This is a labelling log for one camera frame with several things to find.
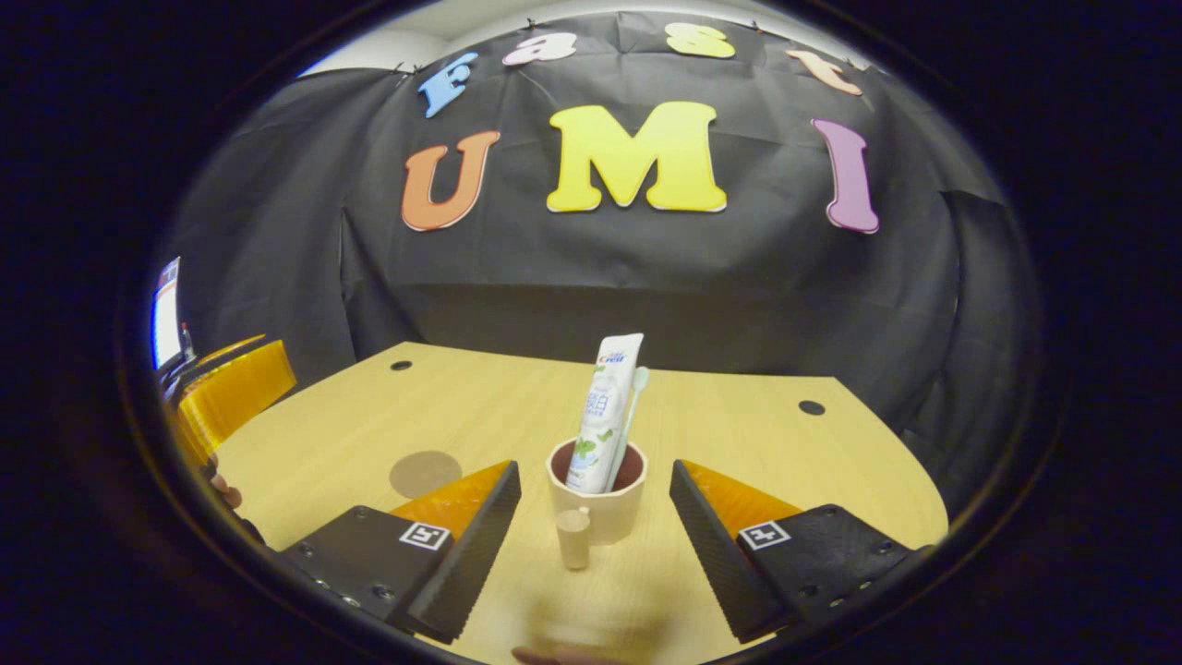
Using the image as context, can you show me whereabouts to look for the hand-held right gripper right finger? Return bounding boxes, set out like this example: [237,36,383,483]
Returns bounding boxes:
[669,459,924,645]

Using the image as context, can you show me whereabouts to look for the beige cup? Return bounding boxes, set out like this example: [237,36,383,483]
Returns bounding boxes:
[546,438,649,571]

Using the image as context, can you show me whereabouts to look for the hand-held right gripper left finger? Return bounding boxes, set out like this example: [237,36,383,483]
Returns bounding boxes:
[277,460,523,646]

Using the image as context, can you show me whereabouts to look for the black backdrop cloth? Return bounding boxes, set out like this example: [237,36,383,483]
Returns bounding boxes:
[162,11,1040,518]

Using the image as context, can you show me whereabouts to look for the white toothpaste tube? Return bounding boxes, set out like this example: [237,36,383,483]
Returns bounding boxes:
[565,332,645,495]

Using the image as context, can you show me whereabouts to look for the computer monitor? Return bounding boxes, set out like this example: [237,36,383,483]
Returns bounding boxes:
[151,257,183,370]

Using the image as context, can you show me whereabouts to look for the pale green toothbrush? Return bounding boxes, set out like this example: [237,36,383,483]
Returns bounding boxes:
[605,366,651,493]

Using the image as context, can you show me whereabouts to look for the wooden desktop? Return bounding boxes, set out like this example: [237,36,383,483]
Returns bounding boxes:
[212,342,950,665]

